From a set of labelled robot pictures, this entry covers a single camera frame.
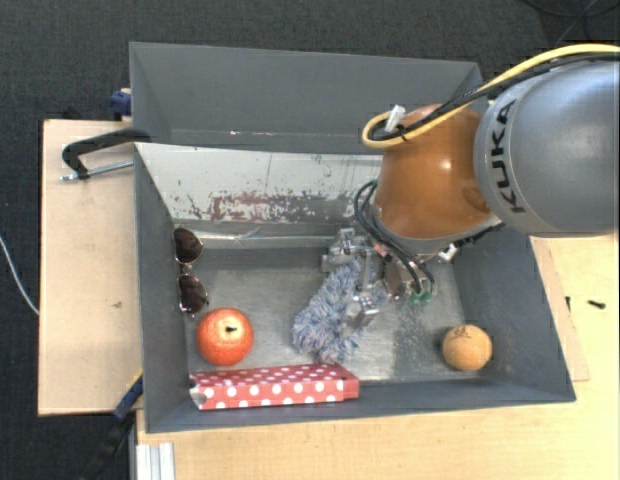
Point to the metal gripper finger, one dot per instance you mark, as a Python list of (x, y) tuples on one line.
[(359, 314), (340, 254)]

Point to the orange apple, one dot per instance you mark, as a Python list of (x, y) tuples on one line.
[(225, 340)]

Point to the grey metal bin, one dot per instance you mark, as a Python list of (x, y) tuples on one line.
[(270, 93)]

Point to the red white-dotted box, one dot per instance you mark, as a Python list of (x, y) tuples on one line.
[(275, 387)]

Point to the tan cork ball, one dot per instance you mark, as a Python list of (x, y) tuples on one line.
[(467, 349)]

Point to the blue and white fluffy cloth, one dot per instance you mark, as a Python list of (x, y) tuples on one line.
[(320, 320)]

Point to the small black screw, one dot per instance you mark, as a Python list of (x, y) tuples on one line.
[(597, 304)]

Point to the black cylinder on white bracket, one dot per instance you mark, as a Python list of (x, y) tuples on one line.
[(448, 253)]

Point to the dark sunglasses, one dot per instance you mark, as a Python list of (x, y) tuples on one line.
[(189, 253)]

